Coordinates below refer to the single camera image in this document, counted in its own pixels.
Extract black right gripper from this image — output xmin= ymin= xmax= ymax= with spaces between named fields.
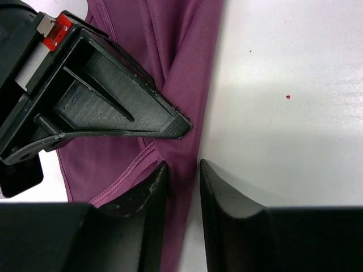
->
xmin=1 ymin=1 xmax=82 ymax=198

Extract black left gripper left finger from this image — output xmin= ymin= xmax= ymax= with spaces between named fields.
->
xmin=1 ymin=163 xmax=168 ymax=271

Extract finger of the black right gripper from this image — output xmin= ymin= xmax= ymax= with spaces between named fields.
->
xmin=0 ymin=28 xmax=195 ymax=165

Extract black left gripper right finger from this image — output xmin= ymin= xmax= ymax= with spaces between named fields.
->
xmin=200 ymin=160 xmax=362 ymax=271

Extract purple cloth napkin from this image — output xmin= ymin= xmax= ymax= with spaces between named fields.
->
xmin=57 ymin=1 xmax=223 ymax=271

